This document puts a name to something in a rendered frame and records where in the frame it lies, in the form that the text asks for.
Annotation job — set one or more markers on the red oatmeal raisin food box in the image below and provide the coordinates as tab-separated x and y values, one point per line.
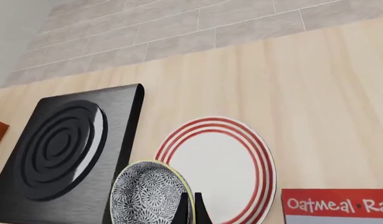
337	207

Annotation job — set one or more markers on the flat black stove plate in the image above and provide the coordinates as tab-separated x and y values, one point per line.
63	149

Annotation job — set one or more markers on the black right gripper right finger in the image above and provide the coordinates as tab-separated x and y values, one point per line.
201	210

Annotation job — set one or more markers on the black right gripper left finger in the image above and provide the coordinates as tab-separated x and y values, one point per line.
182	210

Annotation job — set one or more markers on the white plate with red rings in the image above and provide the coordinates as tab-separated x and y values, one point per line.
222	172

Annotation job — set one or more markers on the black white patterned bowl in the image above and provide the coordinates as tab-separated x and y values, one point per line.
144	193

